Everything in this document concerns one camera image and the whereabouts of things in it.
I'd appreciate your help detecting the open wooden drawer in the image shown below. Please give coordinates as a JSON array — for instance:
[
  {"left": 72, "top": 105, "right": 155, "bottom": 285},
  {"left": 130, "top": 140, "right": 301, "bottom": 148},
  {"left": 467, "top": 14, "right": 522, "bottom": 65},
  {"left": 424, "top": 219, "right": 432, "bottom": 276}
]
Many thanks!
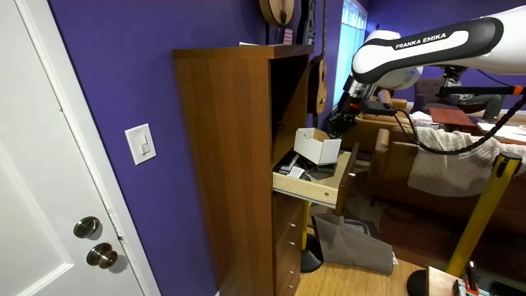
[{"left": 272, "top": 142, "right": 359, "bottom": 217}]

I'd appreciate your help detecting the small white cardboard box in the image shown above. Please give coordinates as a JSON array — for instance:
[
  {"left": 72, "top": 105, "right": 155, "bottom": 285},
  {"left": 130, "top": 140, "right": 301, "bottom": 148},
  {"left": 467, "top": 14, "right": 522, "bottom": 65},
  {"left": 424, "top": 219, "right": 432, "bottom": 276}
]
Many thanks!
[{"left": 293, "top": 128, "right": 342, "bottom": 165}]

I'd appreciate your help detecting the hanging acoustic guitar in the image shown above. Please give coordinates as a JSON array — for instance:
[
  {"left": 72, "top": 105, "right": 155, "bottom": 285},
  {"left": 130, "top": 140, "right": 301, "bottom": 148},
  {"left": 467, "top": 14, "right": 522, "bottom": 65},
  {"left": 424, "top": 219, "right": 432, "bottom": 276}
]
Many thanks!
[{"left": 307, "top": 0, "right": 328, "bottom": 116}]

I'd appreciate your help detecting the window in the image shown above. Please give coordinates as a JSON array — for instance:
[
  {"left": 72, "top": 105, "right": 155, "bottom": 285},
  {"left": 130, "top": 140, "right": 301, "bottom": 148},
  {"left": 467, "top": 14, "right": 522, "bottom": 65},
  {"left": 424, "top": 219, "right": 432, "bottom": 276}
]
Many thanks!
[{"left": 332, "top": 0, "right": 369, "bottom": 111}]

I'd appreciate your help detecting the brown leather sofa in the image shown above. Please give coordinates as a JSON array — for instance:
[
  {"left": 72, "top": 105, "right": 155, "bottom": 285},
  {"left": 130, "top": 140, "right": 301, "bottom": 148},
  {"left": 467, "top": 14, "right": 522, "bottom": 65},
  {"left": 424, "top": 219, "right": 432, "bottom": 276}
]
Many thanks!
[{"left": 340, "top": 90, "right": 526, "bottom": 236}]

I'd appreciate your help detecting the heap of cards and papers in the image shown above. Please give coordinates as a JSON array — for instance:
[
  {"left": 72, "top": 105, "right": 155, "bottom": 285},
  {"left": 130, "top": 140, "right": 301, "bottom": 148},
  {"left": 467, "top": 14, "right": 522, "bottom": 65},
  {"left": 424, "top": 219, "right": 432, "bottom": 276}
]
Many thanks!
[{"left": 275, "top": 153, "right": 338, "bottom": 182}]

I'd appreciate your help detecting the purple armchair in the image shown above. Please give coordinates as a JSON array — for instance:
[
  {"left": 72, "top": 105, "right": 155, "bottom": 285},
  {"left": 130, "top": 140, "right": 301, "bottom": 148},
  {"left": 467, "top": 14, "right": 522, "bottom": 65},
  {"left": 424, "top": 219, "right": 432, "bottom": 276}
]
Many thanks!
[{"left": 413, "top": 77, "right": 449, "bottom": 114}]

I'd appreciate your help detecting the black hanging instrument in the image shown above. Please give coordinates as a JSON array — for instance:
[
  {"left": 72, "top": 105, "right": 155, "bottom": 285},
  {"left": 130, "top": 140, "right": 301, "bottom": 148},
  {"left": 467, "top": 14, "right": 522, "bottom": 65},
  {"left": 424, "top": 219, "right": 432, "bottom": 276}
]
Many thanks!
[{"left": 296, "top": 0, "right": 316, "bottom": 45}]

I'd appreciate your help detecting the reddish wooden coffee table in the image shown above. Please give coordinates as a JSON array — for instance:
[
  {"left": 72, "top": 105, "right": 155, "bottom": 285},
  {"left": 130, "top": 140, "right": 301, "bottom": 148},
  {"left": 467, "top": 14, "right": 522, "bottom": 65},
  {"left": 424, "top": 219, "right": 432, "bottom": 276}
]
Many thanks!
[{"left": 429, "top": 107, "right": 478, "bottom": 129}]

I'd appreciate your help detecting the small patterned rug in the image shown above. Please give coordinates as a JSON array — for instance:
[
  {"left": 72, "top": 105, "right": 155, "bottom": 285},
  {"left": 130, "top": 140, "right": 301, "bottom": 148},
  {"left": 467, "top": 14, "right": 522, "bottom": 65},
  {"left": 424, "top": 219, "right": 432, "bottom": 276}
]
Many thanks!
[{"left": 343, "top": 219, "right": 379, "bottom": 240}]

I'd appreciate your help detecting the white knitted blanket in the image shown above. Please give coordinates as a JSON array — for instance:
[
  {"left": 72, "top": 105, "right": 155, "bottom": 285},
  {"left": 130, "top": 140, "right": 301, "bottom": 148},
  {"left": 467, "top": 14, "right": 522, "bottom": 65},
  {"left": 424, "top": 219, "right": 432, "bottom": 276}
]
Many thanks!
[{"left": 407, "top": 126, "right": 526, "bottom": 198}]

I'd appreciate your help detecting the brown wooden cabinet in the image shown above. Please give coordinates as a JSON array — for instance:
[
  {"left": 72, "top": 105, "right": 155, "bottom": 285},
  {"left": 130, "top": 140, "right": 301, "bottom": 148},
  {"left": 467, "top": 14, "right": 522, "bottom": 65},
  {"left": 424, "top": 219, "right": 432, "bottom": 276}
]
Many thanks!
[{"left": 173, "top": 44, "right": 359, "bottom": 296}]

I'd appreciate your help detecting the folded grey mat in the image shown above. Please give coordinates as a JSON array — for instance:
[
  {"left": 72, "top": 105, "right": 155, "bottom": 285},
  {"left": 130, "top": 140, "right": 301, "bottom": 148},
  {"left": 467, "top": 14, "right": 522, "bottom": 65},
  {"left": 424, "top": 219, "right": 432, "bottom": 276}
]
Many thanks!
[{"left": 311, "top": 213, "right": 395, "bottom": 275}]

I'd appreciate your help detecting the person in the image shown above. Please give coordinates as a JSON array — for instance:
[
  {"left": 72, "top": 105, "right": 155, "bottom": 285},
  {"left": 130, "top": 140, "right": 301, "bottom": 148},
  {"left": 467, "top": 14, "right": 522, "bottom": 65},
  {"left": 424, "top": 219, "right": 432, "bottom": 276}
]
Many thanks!
[{"left": 441, "top": 66, "right": 507, "bottom": 122}]

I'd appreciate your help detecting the wooden block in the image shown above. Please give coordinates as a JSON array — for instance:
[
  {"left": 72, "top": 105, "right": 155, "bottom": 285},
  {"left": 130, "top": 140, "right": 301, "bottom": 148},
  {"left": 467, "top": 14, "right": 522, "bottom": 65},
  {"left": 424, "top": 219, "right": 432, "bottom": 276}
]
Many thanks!
[{"left": 427, "top": 266, "right": 466, "bottom": 296}]

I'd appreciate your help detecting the black and orange tool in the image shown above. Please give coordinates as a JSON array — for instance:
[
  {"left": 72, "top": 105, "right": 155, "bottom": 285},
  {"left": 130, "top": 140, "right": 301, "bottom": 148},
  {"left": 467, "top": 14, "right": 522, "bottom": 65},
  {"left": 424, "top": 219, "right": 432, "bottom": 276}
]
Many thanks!
[{"left": 452, "top": 261, "right": 482, "bottom": 296}]

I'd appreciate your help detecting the brass door knob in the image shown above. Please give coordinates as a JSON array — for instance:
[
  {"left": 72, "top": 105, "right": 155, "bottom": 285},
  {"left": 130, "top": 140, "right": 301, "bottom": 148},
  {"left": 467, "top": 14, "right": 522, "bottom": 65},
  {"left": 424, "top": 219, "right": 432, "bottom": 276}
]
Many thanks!
[{"left": 86, "top": 243, "right": 119, "bottom": 270}]

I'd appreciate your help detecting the brass deadbolt lock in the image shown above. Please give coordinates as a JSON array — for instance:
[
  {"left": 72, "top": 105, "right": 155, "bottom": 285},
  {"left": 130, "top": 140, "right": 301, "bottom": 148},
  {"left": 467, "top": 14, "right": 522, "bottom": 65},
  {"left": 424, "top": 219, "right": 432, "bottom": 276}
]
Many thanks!
[{"left": 73, "top": 216, "right": 101, "bottom": 239}]

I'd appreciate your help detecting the white door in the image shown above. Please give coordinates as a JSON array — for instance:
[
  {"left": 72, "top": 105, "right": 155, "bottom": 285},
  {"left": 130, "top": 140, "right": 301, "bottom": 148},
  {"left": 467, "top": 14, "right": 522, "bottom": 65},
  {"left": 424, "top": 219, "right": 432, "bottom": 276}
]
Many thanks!
[{"left": 0, "top": 0, "right": 161, "bottom": 296}]

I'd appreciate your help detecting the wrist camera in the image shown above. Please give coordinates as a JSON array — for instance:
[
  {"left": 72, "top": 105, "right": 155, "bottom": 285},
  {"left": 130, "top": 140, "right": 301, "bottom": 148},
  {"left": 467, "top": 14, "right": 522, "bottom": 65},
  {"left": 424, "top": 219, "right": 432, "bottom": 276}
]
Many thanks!
[{"left": 360, "top": 99, "right": 398, "bottom": 116}]

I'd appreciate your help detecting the round wooden wall instrument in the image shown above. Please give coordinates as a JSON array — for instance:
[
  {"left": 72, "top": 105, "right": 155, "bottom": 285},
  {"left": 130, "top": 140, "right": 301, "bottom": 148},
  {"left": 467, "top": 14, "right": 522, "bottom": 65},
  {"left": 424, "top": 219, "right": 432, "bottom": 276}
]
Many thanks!
[{"left": 259, "top": 0, "right": 295, "bottom": 26}]

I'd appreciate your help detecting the yellow post with black base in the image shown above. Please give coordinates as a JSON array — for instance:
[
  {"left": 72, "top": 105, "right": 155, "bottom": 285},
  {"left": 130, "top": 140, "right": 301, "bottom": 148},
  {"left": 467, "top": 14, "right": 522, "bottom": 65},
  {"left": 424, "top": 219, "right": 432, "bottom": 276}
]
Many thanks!
[
  {"left": 300, "top": 200, "right": 325, "bottom": 274},
  {"left": 406, "top": 152, "right": 524, "bottom": 296}
]

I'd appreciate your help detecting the white light switch plate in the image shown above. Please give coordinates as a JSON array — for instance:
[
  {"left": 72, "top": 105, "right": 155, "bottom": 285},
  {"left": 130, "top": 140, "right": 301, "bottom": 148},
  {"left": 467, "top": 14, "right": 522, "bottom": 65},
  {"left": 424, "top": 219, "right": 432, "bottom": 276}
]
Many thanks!
[{"left": 125, "top": 123, "right": 157, "bottom": 166}]

